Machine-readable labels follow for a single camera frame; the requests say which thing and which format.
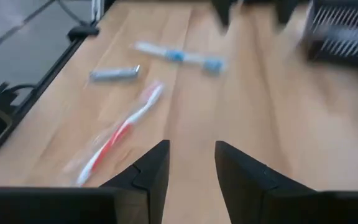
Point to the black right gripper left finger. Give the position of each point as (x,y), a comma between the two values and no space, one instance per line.
(151,186)

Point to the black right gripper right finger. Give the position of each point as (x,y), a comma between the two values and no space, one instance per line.
(244,186)

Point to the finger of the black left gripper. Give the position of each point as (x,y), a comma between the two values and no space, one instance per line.
(286,11)
(225,12)

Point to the red white toothbrush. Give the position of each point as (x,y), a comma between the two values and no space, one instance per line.
(117,133)

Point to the blue white toothbrush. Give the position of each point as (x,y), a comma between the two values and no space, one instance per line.
(174,56)

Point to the white toothpaste tube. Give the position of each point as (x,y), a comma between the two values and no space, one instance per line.
(113,74)

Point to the black plastic basket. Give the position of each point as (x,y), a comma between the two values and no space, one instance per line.
(340,34)

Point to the black table frame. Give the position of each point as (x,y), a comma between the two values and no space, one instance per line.
(37,95)

